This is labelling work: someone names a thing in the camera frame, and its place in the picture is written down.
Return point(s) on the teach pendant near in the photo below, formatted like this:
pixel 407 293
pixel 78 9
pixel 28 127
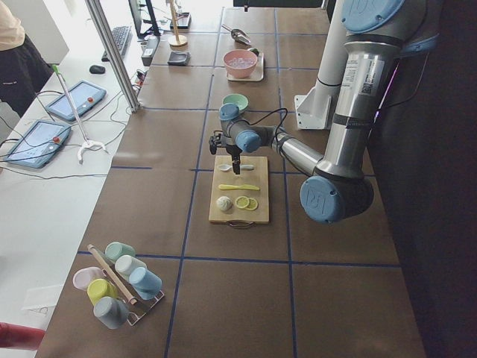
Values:
pixel 39 144

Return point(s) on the dark square dish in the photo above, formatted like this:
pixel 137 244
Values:
pixel 179 58

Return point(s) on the person in dark trousers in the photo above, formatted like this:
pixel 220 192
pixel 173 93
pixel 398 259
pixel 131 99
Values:
pixel 23 70

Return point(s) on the wire cup rack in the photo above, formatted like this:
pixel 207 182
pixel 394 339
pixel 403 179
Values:
pixel 142 308

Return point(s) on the white ceramic spoon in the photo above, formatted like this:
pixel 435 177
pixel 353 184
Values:
pixel 227 167

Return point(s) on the blue cup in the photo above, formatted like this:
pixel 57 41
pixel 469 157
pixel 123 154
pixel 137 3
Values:
pixel 145 282

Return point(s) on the wooden cutting board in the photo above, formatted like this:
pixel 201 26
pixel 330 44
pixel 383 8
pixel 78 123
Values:
pixel 257 177

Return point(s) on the green bowl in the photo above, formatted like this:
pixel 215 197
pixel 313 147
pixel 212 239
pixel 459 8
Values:
pixel 241 101

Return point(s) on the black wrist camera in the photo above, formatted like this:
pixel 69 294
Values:
pixel 215 142

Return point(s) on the pink cup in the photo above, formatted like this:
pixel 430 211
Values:
pixel 83 277

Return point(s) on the clear ice cubes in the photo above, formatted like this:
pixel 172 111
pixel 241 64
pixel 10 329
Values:
pixel 241 62

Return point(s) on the white grabber stick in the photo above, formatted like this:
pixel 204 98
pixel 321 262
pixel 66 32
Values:
pixel 88 144

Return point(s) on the stainless steel ice scoop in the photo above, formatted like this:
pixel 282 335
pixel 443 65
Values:
pixel 238 35

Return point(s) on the black monitor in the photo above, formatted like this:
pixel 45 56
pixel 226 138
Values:
pixel 144 20

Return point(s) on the green cup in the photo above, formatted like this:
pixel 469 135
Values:
pixel 115 250

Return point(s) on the grey cup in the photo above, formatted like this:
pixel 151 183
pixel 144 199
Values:
pixel 112 312

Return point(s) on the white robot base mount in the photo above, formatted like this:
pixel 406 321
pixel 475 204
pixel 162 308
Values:
pixel 314 110

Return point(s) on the black keyboard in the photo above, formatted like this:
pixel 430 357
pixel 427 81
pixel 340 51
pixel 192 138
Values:
pixel 122 37

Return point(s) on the teach pendant far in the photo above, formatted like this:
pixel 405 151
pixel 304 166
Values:
pixel 85 96

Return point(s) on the yellow cup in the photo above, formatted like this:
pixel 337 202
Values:
pixel 100 288

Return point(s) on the wooden rack handle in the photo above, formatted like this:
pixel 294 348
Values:
pixel 108 269

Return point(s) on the white steamed bun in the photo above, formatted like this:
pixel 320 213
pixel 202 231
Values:
pixel 224 203

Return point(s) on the teach pendant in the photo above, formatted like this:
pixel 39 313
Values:
pixel 39 144
pixel 85 96

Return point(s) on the white cup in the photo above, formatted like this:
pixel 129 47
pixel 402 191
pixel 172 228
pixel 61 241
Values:
pixel 126 264

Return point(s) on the aluminium frame post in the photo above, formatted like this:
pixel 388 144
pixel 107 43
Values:
pixel 102 26

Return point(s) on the red object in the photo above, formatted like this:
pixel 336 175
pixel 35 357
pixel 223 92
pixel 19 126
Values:
pixel 20 337

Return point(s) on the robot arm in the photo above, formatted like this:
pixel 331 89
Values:
pixel 365 40

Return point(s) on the black computer mouse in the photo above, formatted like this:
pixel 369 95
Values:
pixel 97 70

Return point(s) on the yellow plastic knife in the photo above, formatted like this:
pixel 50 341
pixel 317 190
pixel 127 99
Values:
pixel 238 187

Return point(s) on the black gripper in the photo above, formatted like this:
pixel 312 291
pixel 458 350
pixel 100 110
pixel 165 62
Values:
pixel 233 151

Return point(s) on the pink bowl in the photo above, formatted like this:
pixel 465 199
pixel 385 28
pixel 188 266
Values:
pixel 239 73

